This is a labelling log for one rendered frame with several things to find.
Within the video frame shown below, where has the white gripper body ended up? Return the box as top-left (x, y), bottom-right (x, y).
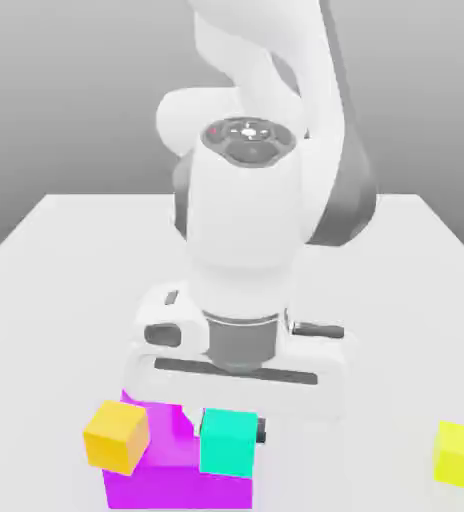
top-left (122, 338), bottom-right (358, 426)

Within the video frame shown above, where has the small teal cube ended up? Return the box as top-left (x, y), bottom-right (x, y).
top-left (198, 407), bottom-right (260, 481)

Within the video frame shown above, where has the small orange cube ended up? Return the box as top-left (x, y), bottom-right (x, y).
top-left (82, 399), bottom-right (152, 478)

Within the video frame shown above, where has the small yellow cube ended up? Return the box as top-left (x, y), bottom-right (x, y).
top-left (432, 419), bottom-right (464, 492)

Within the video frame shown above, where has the large magenta box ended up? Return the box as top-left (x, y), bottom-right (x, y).
top-left (101, 389), bottom-right (254, 512)

